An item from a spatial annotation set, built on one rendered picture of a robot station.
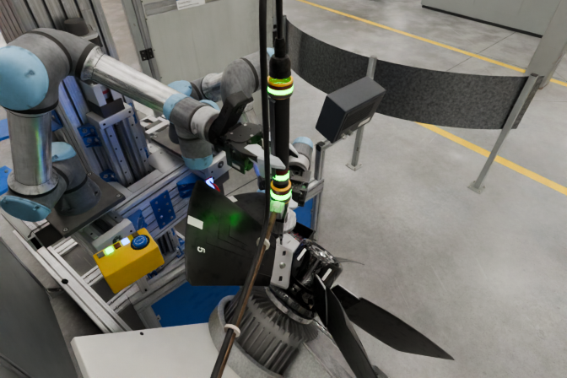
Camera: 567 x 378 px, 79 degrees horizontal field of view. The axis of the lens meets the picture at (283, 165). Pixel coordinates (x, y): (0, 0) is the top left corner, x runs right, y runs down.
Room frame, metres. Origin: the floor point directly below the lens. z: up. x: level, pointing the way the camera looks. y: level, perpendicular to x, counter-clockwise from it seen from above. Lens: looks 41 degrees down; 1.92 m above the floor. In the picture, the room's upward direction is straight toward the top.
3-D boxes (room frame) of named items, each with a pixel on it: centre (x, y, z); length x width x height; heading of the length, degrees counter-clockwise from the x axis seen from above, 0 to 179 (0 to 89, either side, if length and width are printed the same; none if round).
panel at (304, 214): (0.86, 0.17, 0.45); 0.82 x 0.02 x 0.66; 131
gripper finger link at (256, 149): (0.51, 0.04, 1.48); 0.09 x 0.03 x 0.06; 43
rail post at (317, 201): (1.14, -0.16, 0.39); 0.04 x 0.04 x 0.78; 41
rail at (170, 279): (0.86, 0.17, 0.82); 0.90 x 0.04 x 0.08; 131
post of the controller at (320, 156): (1.14, -0.16, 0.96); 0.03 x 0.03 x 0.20; 41
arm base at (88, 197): (0.84, 0.72, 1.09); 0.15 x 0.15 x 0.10
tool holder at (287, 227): (0.51, 0.01, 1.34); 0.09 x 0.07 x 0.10; 166
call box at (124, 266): (0.60, 0.47, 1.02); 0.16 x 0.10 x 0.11; 131
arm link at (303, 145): (0.93, -0.06, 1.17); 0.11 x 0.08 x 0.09; 168
